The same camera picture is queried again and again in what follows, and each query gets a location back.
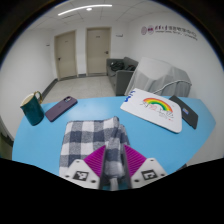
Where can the white rainbow-print mouse pad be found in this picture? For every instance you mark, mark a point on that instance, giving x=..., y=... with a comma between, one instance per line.
x=151, y=111

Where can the grey sofa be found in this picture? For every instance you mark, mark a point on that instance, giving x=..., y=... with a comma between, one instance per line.
x=120, y=81

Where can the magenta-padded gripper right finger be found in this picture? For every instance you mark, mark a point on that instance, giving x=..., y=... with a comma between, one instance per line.
x=145, y=170

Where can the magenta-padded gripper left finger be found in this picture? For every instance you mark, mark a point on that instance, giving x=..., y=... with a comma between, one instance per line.
x=90, y=170

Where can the purple-cased smartphone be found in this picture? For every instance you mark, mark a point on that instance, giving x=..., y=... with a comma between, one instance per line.
x=60, y=108

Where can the long ceiling light strip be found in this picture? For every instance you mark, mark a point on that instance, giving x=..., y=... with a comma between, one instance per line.
x=83, y=8

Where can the black flat notebook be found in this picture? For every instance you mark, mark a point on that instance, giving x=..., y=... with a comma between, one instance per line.
x=186, y=111

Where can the purple wall sign lettering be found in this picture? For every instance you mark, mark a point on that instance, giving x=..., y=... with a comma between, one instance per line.
x=170, y=31

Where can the black bag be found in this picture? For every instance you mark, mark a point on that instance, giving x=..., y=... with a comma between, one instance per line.
x=121, y=66

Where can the beige door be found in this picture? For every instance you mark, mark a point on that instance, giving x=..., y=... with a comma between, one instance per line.
x=98, y=51
x=66, y=55

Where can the blue white checkered towel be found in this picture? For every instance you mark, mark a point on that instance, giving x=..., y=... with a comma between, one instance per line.
x=86, y=136

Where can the white cloth-covered furniture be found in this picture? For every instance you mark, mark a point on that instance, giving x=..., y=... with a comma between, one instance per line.
x=156, y=75

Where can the teal ceramic mug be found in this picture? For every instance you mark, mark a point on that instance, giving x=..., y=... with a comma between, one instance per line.
x=32, y=111

